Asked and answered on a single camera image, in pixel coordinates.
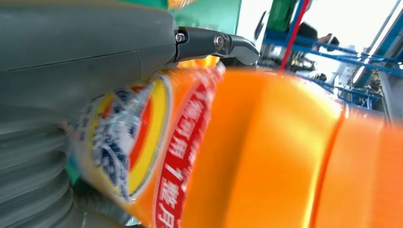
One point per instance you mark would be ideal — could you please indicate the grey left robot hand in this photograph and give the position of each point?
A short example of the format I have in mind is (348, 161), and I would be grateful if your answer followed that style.
(78, 47)

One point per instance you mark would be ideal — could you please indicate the red pole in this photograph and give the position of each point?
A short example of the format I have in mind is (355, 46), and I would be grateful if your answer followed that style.
(291, 37)

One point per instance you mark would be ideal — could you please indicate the blue metal rack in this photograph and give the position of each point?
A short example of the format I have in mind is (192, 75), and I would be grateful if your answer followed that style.
(314, 52)

